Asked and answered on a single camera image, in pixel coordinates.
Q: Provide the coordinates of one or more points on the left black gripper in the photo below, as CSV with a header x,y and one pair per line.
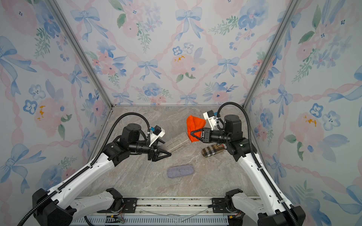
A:
x,y
156,154

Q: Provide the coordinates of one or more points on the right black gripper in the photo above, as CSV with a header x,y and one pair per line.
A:
x,y
207,134

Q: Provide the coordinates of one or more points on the plaid eyeglass case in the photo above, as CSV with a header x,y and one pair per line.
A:
x,y
212,150

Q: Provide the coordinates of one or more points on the grey eyeglass case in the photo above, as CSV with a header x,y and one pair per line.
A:
x,y
177,142

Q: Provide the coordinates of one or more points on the orange microfiber cloth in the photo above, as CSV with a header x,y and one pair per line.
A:
x,y
194,123

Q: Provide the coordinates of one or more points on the purple eyeglass case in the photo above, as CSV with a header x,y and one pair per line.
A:
x,y
180,171

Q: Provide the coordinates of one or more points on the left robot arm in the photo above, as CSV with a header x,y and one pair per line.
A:
x,y
60,206

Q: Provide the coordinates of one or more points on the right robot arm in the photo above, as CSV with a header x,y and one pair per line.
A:
x,y
274,208

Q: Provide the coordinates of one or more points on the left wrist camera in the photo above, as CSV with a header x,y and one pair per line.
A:
x,y
156,133

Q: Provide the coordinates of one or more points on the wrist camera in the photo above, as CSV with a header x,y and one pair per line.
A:
x,y
211,118
156,133

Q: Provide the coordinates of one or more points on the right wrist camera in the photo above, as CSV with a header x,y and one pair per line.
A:
x,y
211,118

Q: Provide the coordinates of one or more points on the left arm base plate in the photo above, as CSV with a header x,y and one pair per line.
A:
x,y
125,205

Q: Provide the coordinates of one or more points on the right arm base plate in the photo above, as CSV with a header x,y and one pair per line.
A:
x,y
222,205

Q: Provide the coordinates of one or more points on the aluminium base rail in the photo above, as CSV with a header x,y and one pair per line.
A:
x,y
168,211

